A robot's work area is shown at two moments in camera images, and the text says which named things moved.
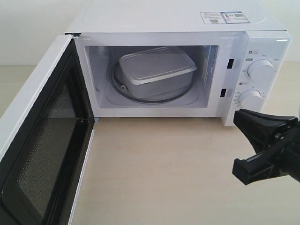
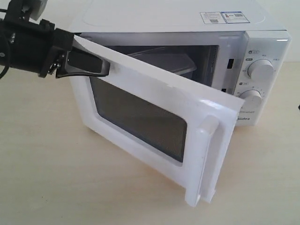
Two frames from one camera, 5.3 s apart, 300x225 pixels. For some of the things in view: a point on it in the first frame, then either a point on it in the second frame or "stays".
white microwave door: x=46 y=136 to x=179 y=129
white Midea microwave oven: x=184 y=58 stays
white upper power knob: x=260 y=70 stays
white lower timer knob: x=251 y=100 stays
